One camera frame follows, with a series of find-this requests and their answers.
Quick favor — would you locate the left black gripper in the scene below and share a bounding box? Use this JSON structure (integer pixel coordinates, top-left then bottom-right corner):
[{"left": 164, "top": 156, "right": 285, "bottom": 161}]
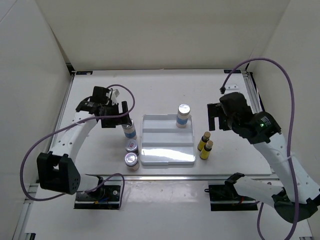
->
[{"left": 99, "top": 101, "right": 131, "bottom": 128}]

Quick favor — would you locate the blue label bead jar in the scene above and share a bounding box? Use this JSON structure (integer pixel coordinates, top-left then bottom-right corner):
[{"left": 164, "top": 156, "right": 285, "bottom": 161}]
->
[
  {"left": 176, "top": 103, "right": 191, "bottom": 128},
  {"left": 121, "top": 119, "right": 137, "bottom": 140}
]

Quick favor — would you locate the yellow label bottle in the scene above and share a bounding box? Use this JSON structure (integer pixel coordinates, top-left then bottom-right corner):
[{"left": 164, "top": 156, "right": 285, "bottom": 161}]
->
[
  {"left": 199, "top": 140, "right": 214, "bottom": 160},
  {"left": 197, "top": 131, "right": 211, "bottom": 151}
]

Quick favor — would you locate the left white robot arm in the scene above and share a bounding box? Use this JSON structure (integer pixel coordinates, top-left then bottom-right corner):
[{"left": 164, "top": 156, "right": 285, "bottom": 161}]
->
[{"left": 36, "top": 84, "right": 133, "bottom": 200}]

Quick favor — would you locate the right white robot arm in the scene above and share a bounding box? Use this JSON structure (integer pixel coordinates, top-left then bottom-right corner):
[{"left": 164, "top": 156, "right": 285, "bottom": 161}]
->
[{"left": 207, "top": 92, "right": 320, "bottom": 223}]

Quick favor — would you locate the dark spice jar red label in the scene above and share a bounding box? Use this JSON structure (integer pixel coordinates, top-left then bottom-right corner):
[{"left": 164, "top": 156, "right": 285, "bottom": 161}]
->
[{"left": 125, "top": 139, "right": 140, "bottom": 155}]

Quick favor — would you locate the tan spice jar red label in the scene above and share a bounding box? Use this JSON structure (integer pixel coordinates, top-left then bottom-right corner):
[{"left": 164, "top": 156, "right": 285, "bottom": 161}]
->
[{"left": 124, "top": 152, "right": 140, "bottom": 171}]

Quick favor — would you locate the white tiered organizer tray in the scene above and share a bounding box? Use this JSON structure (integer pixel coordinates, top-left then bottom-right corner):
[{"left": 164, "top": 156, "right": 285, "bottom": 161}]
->
[{"left": 140, "top": 114, "right": 196, "bottom": 167}]

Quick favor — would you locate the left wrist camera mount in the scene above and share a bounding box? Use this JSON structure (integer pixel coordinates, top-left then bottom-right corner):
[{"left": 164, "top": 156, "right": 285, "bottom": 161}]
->
[{"left": 106, "top": 87, "right": 120, "bottom": 105}]

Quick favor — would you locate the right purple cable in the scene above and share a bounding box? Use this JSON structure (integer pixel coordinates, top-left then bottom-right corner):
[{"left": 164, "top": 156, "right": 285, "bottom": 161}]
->
[{"left": 219, "top": 57, "right": 300, "bottom": 240}]

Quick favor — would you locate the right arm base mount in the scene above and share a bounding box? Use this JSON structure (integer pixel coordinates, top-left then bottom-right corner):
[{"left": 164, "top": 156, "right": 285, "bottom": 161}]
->
[{"left": 204, "top": 172, "right": 258, "bottom": 212}]

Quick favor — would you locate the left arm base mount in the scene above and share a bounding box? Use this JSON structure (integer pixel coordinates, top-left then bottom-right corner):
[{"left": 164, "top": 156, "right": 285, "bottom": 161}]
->
[{"left": 73, "top": 173, "right": 125, "bottom": 210}]

